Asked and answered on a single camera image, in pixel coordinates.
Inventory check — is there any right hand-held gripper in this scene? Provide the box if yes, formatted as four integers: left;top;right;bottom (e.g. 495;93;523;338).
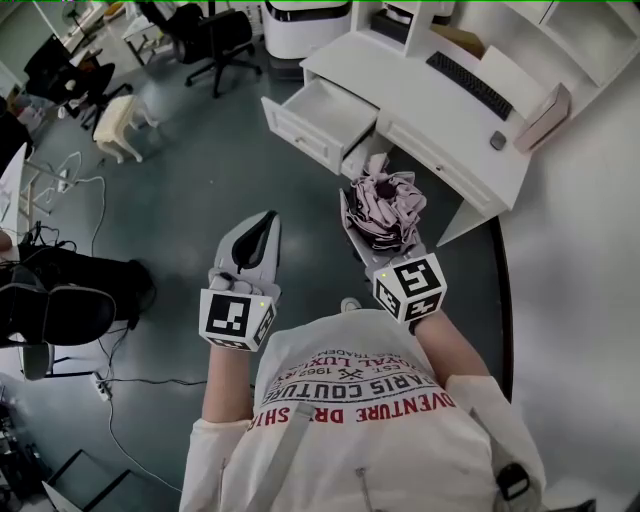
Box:
339;188;448;325

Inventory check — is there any brown cardboard box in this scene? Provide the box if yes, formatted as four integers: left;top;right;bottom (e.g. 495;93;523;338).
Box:
431;22;487;59

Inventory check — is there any white desk drawer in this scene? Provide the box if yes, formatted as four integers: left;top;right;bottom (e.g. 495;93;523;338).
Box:
260;75;381;177

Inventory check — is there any pink and black umbrella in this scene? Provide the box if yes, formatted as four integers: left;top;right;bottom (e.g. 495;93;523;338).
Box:
347;153;429;251

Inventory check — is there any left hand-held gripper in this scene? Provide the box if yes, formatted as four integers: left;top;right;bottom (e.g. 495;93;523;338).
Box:
198;210;284;352

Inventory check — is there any black keyboard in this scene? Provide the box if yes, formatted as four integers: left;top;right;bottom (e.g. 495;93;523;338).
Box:
425;50;515;122

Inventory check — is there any person's white printed shirt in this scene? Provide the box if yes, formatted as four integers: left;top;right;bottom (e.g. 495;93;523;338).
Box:
178;308;547;512

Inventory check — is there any grey shoulder strap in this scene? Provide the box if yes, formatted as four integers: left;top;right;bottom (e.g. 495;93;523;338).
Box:
238;401;319;512

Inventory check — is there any black clip-on device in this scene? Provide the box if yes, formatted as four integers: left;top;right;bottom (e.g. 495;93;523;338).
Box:
495;461;533;502

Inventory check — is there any cream carved stool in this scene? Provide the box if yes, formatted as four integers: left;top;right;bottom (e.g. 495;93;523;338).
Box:
92;94;161;164

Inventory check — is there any white shelf unit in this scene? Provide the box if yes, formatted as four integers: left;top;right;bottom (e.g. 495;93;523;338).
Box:
348;0;437;57

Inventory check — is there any white and black robot machine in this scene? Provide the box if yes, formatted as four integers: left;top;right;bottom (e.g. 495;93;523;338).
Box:
261;0;354;81

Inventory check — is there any black cable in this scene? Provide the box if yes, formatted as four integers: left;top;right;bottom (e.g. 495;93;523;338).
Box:
96;319;207;387

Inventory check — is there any black padded chair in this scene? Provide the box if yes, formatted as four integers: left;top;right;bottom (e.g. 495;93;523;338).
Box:
0;243;157;382

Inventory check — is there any black office chair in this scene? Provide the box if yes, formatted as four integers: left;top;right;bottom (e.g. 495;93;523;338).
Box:
136;0;264;99
23;33;134;133

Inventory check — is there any person's left hand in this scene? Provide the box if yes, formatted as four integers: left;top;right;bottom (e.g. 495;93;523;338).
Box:
208;271;267;302

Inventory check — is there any black framed panel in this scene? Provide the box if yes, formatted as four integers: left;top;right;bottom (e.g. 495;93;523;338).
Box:
41;448;134;512

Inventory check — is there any white cable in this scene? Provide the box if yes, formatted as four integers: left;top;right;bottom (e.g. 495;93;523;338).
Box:
24;149;109;262

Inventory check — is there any person's left forearm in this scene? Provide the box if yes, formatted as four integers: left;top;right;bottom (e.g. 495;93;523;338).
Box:
200;344;259;427

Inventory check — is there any person's right forearm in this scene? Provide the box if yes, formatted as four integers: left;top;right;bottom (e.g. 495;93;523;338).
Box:
411;313;492;387

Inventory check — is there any white desk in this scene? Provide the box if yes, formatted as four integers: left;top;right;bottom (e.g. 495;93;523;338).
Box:
298;29;574;249

